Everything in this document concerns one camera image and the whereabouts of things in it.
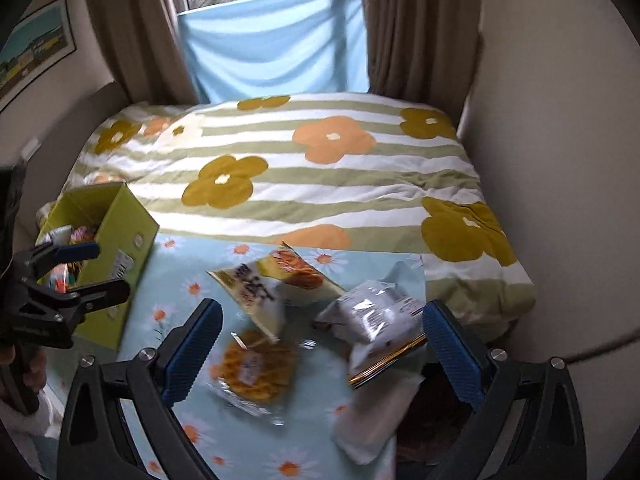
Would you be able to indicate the gold-edged snack packet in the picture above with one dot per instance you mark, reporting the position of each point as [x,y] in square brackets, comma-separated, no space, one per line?
[367,366]

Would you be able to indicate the brown curtain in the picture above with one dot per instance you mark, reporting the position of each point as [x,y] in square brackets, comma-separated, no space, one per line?
[145,35]
[420,35]

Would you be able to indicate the clear round biscuit packet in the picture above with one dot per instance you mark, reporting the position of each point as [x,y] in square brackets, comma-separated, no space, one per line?
[255,365]

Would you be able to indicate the plain white snack packet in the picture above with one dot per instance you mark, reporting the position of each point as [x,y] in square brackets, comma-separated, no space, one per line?
[375,420]

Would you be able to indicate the light blue daisy sheet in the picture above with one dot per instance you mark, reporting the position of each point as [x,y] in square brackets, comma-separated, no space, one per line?
[312,390]

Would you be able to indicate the white wall outlet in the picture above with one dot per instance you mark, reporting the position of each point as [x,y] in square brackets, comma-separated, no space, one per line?
[31,146]

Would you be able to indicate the orange snack packet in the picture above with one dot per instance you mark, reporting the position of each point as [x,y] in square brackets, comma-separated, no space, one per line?
[60,278]

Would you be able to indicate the small colourful snack packet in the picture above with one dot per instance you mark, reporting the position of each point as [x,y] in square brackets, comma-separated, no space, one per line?
[83,234]

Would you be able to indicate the striped floral duvet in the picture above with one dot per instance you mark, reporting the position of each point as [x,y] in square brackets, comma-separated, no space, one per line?
[350,185]

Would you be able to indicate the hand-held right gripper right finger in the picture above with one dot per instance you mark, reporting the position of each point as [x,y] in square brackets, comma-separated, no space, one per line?
[452,355]

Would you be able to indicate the person's left hand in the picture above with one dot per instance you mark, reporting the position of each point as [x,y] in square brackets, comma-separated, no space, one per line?
[36,372]

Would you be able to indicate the small white snack packet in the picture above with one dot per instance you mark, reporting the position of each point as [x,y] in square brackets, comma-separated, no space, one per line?
[58,234]

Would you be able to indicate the grey white snack packet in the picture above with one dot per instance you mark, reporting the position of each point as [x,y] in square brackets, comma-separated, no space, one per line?
[370,310]

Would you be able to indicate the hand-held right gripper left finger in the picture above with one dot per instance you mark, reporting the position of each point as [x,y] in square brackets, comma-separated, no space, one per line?
[192,350]

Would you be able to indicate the beige yellow snack packet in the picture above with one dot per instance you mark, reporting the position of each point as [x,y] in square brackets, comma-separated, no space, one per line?
[270,290]

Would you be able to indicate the green cardboard box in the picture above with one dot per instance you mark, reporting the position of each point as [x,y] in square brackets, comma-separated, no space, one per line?
[120,240]

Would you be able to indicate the framed wall picture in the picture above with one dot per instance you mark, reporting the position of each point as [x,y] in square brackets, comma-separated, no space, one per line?
[35,50]

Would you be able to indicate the light blue window cloth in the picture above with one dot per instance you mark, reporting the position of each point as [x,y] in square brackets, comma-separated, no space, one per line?
[275,45]

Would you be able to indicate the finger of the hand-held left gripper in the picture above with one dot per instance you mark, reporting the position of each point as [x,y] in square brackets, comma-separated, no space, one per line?
[80,251]
[102,292]

